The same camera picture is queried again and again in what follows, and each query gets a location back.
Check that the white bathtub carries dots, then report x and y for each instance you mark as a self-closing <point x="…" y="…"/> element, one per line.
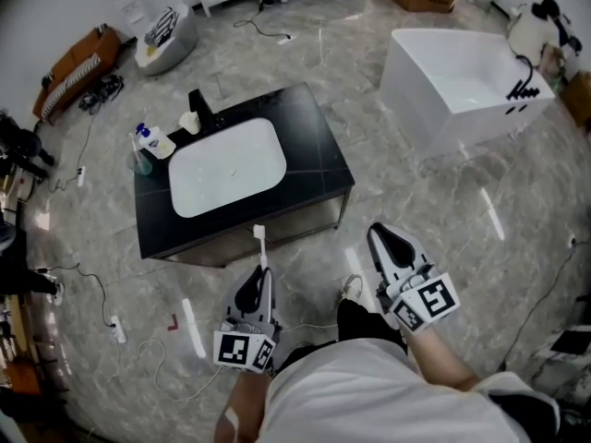
<point x="415" y="95"/>

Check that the striped black white cloth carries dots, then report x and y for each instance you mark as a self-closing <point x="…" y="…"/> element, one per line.
<point x="161" y="26"/>

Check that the white cup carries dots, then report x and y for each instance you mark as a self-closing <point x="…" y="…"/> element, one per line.
<point x="189" y="123"/>

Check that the person's white shirt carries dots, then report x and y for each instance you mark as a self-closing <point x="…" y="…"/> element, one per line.
<point x="369" y="395"/>

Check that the person's right forearm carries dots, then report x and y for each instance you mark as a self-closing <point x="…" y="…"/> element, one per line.
<point x="436" y="360"/>

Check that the white power strip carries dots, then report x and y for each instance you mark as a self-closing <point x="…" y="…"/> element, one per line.
<point x="286" y="39"/>
<point x="119" y="330"/>
<point x="81" y="176"/>

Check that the black sink faucet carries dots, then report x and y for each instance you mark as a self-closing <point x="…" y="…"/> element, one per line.
<point x="201" y="106"/>

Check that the green cup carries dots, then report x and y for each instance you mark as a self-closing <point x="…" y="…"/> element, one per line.
<point x="141" y="165"/>

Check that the person's right white shoe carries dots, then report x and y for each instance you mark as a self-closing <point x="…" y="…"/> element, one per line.
<point x="353" y="286"/>

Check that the white soap bottle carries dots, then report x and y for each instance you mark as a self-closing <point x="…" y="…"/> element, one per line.
<point x="157" y="143"/>

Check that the black bathtub faucet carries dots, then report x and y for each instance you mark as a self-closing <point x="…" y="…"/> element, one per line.
<point x="524" y="88"/>

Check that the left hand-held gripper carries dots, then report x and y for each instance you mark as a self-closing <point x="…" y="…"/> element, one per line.
<point x="242" y="346"/>

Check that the white sink basin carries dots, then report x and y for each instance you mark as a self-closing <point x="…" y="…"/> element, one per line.
<point x="226" y="169"/>

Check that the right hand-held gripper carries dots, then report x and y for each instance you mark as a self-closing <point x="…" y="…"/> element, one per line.
<point x="431" y="302"/>

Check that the black shoulder bag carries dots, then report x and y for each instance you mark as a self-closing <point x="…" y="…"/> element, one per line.
<point x="526" y="404"/>

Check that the person's black trousers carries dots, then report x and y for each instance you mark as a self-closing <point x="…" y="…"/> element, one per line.
<point x="355" y="326"/>

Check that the grey round seat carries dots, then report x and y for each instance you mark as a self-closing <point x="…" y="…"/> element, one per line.
<point x="171" y="51"/>

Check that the black laptop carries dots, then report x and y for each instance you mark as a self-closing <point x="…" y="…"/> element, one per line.
<point x="572" y="342"/>

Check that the dark vanity cabinet black top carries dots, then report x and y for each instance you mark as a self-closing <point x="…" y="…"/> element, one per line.
<point x="314" y="155"/>

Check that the person's left forearm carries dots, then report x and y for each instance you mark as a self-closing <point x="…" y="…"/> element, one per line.
<point x="244" y="404"/>

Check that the white toothbrush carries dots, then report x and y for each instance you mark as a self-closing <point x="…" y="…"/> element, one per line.
<point x="261" y="247"/>

